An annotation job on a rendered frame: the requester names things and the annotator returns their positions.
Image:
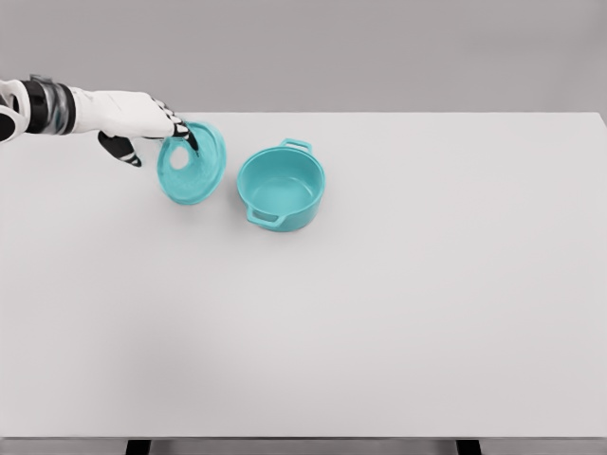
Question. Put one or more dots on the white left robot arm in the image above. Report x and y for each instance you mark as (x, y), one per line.
(42, 106)

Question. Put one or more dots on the teal pot lid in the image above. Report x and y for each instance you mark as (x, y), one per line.
(196, 177)

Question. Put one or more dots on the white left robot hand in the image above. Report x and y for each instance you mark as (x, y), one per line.
(135, 116)

